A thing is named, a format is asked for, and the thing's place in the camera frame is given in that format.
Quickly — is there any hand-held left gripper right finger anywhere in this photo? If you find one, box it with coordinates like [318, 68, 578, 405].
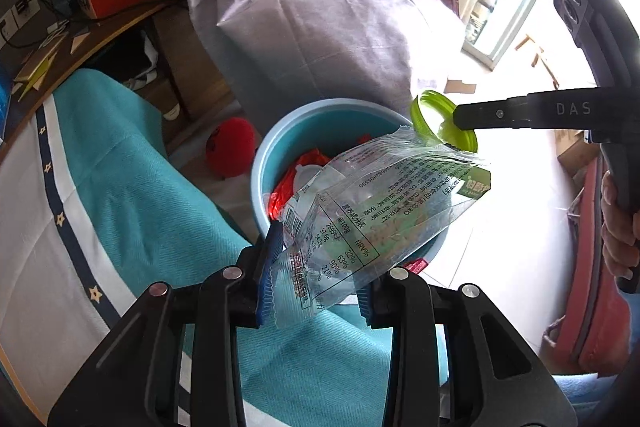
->
[356, 267, 573, 427]

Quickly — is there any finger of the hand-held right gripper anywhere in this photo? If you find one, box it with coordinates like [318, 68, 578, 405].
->
[452, 93, 532, 132]

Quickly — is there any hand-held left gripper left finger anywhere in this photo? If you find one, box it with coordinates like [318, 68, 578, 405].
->
[47, 221, 286, 427]

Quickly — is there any green plastic lid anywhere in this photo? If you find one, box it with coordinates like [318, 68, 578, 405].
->
[410, 89, 479, 155]

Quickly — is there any red plastic bag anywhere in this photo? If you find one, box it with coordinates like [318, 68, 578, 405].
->
[268, 148, 328, 222]

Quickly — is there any clear printed plastic wrapper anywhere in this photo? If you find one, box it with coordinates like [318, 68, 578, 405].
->
[272, 127, 493, 325]

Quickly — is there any teal plastic bin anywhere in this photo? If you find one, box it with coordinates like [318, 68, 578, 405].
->
[250, 99, 446, 265]

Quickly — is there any person's right hand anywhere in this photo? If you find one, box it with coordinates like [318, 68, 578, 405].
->
[600, 169, 640, 280]

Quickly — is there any brown cardboard box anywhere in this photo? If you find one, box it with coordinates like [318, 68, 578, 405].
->
[552, 129, 601, 178]

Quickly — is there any red round plush toy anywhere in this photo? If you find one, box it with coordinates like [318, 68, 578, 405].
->
[206, 117, 256, 180]

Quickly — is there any teal striped printed blanket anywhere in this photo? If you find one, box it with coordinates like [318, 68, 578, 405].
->
[0, 68, 451, 427]

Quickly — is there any person's blue jeans leg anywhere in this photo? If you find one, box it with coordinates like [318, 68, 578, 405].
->
[552, 372, 631, 427]

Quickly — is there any dark wooden desk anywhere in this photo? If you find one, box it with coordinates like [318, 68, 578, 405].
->
[0, 0, 171, 148]

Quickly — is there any yellow folded paper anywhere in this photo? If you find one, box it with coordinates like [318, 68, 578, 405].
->
[12, 52, 58, 102]

